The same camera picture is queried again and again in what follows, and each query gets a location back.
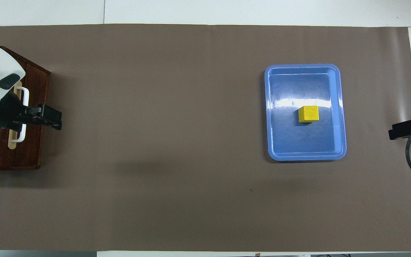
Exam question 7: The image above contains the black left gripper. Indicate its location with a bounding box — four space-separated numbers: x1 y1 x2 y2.
0 91 62 131

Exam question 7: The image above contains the white drawer handle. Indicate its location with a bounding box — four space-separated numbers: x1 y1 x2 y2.
11 86 30 143

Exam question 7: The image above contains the beige handle backplate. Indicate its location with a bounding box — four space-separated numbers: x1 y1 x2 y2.
9 80 23 150

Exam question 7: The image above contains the wooden drawer with dark front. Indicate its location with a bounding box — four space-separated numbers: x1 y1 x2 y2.
0 50 26 168

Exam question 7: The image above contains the yellow cube block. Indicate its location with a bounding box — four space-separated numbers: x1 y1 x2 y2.
298 106 319 123

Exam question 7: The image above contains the dark wooden drawer cabinet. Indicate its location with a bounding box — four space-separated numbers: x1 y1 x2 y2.
0 46 51 171

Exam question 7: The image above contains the blue plastic tray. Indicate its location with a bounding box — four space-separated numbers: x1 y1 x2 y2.
264 64 347 162

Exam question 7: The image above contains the brown table mat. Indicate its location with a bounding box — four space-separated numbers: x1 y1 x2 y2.
0 24 411 252

